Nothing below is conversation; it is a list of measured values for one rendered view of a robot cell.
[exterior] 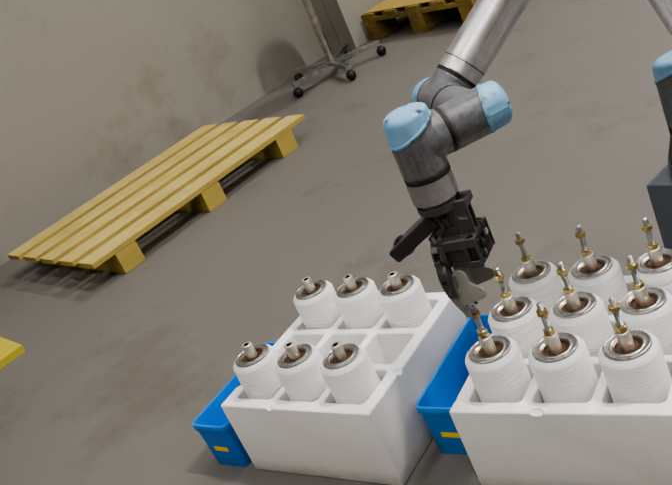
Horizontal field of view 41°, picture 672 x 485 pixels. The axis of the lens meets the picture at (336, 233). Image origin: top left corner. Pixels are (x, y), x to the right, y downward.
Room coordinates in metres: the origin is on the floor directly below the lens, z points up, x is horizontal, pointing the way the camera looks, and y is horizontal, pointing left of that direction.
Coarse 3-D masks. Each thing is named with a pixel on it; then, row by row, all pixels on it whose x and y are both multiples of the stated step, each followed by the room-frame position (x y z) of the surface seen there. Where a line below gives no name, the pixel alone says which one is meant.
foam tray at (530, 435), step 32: (480, 416) 1.26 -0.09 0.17; (512, 416) 1.23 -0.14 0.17; (544, 416) 1.19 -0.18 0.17; (576, 416) 1.15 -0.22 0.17; (608, 416) 1.12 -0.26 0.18; (640, 416) 1.09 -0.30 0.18; (480, 448) 1.28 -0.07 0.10; (512, 448) 1.24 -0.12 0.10; (544, 448) 1.20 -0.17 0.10; (576, 448) 1.17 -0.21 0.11; (608, 448) 1.13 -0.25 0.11; (640, 448) 1.10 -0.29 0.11; (480, 480) 1.30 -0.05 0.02; (512, 480) 1.26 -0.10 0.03; (544, 480) 1.22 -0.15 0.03; (576, 480) 1.18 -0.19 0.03; (608, 480) 1.15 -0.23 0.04; (640, 480) 1.11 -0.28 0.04
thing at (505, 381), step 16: (512, 352) 1.28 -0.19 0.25; (480, 368) 1.28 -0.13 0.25; (496, 368) 1.26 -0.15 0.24; (512, 368) 1.27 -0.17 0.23; (480, 384) 1.28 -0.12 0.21; (496, 384) 1.27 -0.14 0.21; (512, 384) 1.26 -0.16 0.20; (528, 384) 1.28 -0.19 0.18; (496, 400) 1.27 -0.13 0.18; (512, 400) 1.26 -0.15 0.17
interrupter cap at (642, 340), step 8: (632, 336) 1.17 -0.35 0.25; (640, 336) 1.16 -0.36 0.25; (648, 336) 1.15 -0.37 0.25; (608, 344) 1.18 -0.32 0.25; (616, 344) 1.18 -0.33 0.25; (640, 344) 1.15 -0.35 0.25; (648, 344) 1.14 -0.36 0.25; (608, 352) 1.16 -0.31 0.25; (616, 352) 1.15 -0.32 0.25; (624, 352) 1.15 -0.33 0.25; (632, 352) 1.14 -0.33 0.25; (640, 352) 1.13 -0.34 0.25; (616, 360) 1.14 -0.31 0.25; (624, 360) 1.13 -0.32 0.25
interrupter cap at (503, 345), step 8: (496, 336) 1.34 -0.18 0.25; (504, 336) 1.32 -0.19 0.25; (480, 344) 1.33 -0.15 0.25; (496, 344) 1.32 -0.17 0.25; (504, 344) 1.30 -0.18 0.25; (472, 352) 1.32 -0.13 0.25; (480, 352) 1.32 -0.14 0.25; (496, 352) 1.30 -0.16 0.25; (504, 352) 1.28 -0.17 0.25; (472, 360) 1.30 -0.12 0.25; (480, 360) 1.29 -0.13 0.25; (488, 360) 1.28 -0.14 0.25; (496, 360) 1.27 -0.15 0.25
